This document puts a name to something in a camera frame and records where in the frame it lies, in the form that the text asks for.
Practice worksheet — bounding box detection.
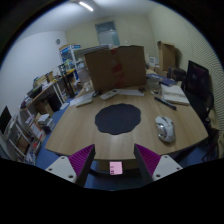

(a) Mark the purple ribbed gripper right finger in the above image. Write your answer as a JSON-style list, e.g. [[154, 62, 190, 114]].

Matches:
[[134, 144, 182, 183]]

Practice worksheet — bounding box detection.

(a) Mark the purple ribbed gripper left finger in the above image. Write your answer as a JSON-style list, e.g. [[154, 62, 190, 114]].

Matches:
[[46, 144, 95, 187]]

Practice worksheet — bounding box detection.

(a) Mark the white grey computer mouse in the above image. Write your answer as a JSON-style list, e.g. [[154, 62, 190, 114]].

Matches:
[[155, 116, 175, 143]]

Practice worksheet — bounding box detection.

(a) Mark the dark round mouse pad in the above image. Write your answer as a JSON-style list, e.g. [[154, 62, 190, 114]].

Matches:
[[95, 103, 141, 135]]

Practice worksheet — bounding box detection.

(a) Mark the pink sticky label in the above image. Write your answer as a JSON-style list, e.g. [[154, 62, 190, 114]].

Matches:
[[110, 162, 123, 175]]

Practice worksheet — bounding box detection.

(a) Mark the wooden shelving unit with items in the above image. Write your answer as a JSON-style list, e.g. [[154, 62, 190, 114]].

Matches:
[[6, 78, 68, 164]]

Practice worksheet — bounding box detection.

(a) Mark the black pen-like bar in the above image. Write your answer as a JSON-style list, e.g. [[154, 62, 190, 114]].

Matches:
[[154, 97, 177, 111]]

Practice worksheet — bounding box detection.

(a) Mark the white keyboard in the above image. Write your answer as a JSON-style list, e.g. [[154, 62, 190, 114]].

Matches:
[[70, 92, 94, 106]]

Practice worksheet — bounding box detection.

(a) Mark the open white book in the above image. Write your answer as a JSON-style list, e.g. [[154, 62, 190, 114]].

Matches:
[[161, 85, 190, 105]]

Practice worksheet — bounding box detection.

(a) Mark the white paper sheet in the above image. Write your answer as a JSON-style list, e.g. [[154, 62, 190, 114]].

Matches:
[[116, 89, 144, 96]]

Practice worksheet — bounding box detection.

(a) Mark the white remote control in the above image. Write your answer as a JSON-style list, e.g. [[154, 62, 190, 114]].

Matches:
[[100, 89, 118, 100]]

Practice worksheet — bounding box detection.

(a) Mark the black monitor at left edge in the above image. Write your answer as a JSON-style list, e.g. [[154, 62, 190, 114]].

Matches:
[[0, 107, 12, 133]]

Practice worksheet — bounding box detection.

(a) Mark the black office chair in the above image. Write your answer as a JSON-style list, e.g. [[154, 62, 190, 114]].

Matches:
[[183, 61, 214, 130]]

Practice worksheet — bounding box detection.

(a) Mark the large brown cardboard box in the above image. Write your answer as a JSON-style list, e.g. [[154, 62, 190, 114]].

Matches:
[[85, 45, 146, 91]]

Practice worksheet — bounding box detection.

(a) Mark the blue white boxes stack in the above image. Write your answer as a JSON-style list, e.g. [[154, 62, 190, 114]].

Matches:
[[59, 44, 81, 67]]

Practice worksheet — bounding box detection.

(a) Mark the window with blind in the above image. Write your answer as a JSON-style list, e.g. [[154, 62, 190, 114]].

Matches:
[[95, 21, 120, 46]]

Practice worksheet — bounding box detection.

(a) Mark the ceiling fluorescent light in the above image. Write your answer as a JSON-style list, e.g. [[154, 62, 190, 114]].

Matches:
[[79, 1, 94, 12]]

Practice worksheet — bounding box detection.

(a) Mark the tall cardboard box at wall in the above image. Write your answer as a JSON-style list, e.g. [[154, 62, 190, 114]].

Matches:
[[157, 41, 176, 71]]

